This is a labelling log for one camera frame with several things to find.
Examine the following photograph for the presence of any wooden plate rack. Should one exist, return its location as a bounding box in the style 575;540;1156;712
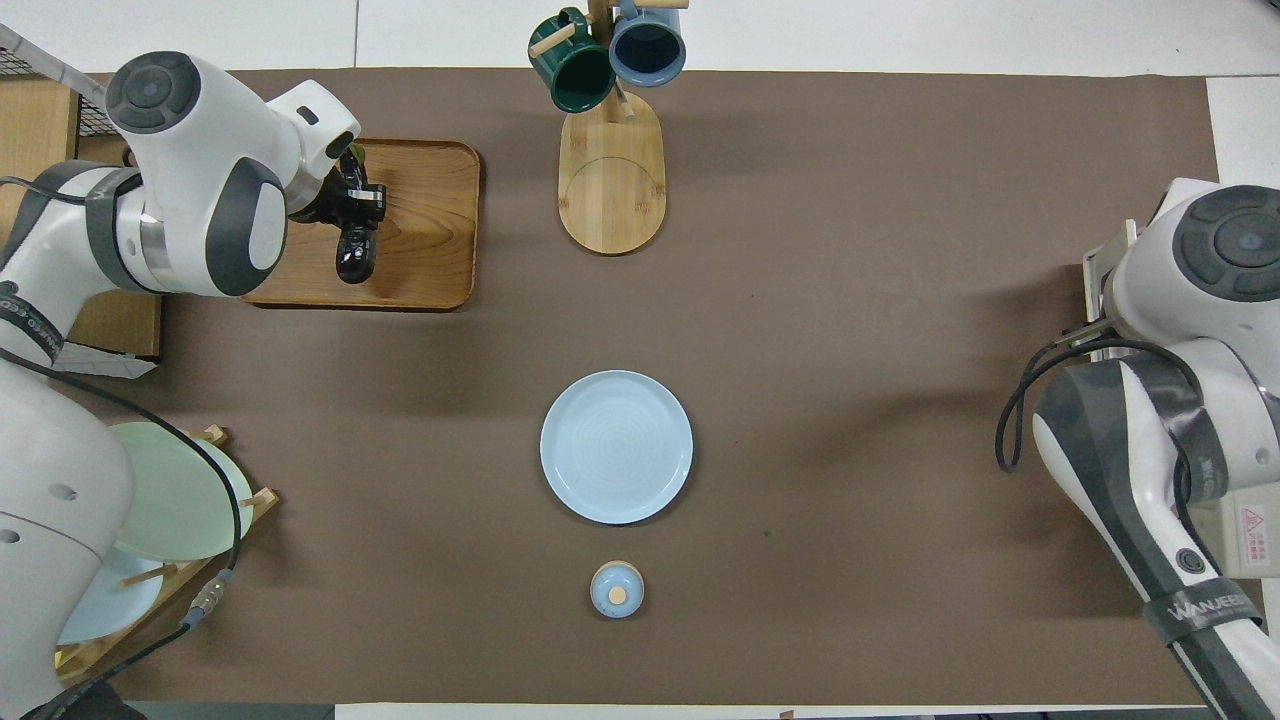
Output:
52;424;280;686

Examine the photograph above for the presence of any brown table mat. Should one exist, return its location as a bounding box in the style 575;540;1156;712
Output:
60;68;1271;706

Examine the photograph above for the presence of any wooden shelf with wire mesh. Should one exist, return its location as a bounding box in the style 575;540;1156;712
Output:
0;25;161;379

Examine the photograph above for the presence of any blue mug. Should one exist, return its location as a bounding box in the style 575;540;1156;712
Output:
608;0;688;88

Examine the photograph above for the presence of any wooden serving tray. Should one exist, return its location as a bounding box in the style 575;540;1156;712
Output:
240;137;483;311

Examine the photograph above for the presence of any cream toaster oven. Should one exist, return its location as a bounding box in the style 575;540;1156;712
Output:
1083;178;1280;581

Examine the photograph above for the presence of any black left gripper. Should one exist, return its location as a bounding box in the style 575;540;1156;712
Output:
290;163;388;231

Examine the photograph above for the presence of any light blue serving plate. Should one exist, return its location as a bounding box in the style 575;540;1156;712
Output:
540;370;694;527

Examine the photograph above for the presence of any dark green mug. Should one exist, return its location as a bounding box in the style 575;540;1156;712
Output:
528;8;617;114

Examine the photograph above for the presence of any dark purple eggplant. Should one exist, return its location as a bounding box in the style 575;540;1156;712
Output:
335;143;381;286

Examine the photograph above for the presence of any wooden mug tree stand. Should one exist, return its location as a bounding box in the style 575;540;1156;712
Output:
530;0;691;257

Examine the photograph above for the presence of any pale green plate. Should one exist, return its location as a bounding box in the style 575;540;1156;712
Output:
108;421;255;563

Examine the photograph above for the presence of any light blue racked plate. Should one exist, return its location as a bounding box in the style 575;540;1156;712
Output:
55;545;166;646

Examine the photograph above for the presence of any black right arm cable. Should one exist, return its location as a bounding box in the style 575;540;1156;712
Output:
995;335;1201;477

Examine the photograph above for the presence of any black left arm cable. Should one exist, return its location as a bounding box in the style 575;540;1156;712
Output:
0;345;247;720

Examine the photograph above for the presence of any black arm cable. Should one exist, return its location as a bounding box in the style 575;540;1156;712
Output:
0;345;247;720
995;335;1201;477

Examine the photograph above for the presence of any small blue lidded jar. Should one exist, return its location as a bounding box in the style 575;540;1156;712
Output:
589;560;646;620

